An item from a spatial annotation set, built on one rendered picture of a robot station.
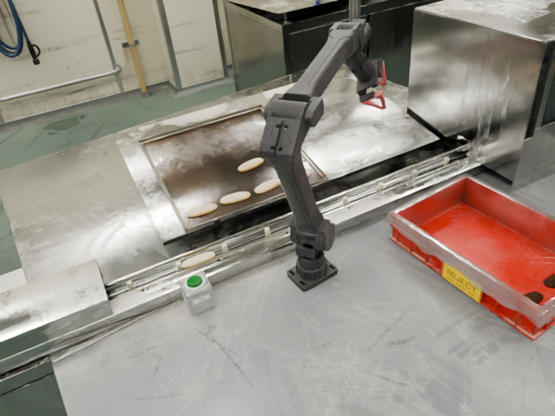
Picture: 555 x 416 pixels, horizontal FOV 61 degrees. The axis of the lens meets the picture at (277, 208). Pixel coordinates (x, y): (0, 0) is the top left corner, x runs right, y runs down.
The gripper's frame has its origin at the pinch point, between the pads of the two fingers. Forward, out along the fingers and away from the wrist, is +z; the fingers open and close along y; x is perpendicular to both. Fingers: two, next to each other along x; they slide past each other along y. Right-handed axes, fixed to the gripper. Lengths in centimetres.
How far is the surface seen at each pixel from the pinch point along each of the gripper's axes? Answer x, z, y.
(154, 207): -68, -22, 32
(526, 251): 23, 41, 37
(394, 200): -9.3, 24.8, 19.3
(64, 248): -95, -32, 46
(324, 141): -32.8, 16.0, -8.4
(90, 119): -323, 28, -169
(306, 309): -22, 4, 62
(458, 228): 6.6, 35.0, 28.2
